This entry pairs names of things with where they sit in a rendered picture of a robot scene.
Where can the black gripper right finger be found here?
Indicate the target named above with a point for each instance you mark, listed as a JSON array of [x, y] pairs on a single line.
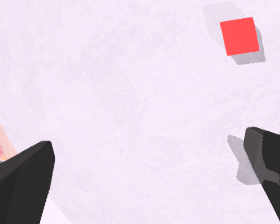
[[263, 150]]

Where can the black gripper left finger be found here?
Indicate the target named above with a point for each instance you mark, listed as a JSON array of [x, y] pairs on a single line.
[[24, 184]]

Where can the red block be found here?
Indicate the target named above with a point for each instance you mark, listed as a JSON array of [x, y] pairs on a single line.
[[239, 36]]

